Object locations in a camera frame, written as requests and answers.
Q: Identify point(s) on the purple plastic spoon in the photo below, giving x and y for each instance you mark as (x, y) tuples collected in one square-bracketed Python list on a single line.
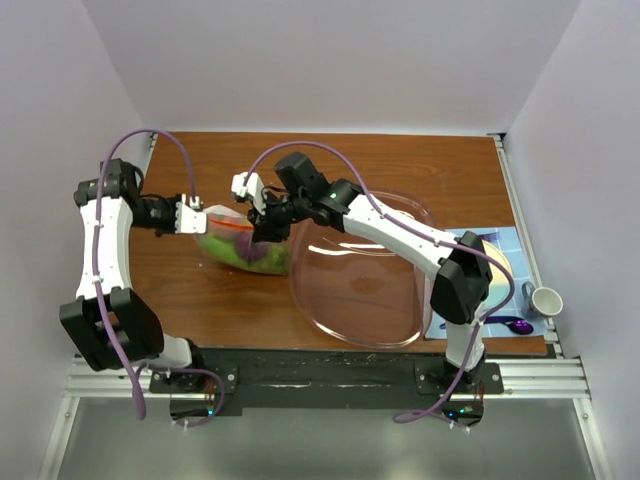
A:
[(517, 325)]

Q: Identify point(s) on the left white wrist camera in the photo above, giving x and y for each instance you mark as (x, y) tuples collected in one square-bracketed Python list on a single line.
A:
[(190, 218)]

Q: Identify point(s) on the white blue-handled mug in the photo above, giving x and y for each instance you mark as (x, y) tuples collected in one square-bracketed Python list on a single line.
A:
[(540, 302)]

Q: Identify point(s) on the clear zip top bag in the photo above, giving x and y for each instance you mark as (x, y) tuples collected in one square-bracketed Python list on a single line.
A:
[(226, 222)]

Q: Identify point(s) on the purple fake onion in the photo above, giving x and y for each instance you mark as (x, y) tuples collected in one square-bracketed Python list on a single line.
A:
[(248, 250)]

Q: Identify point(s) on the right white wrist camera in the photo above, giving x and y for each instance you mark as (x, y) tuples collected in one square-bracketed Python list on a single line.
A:
[(248, 187)]

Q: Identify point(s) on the green fake vegetable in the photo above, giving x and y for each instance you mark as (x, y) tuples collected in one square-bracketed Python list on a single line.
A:
[(276, 262)]

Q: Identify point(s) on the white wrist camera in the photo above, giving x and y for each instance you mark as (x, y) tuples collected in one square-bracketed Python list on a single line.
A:
[(248, 187), (190, 218)]

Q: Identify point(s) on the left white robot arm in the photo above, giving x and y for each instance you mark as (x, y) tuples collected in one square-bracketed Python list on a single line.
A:
[(108, 321)]

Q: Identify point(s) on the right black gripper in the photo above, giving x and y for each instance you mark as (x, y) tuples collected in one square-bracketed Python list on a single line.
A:
[(266, 228)]

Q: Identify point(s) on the blue checkered placemat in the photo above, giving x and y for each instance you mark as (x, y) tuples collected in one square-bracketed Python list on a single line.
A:
[(503, 244)]

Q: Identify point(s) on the clear pink plastic tray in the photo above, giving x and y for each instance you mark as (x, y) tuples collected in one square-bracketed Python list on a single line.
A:
[(356, 290)]

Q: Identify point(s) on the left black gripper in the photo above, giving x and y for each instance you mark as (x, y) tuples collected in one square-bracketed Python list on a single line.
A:
[(171, 201)]

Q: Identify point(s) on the cream floral plate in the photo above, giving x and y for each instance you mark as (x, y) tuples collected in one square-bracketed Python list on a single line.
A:
[(500, 270)]

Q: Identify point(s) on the purple plastic fork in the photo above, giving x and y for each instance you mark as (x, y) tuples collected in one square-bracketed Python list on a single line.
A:
[(489, 236)]

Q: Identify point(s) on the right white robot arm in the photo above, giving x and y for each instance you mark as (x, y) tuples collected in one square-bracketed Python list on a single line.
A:
[(457, 266)]

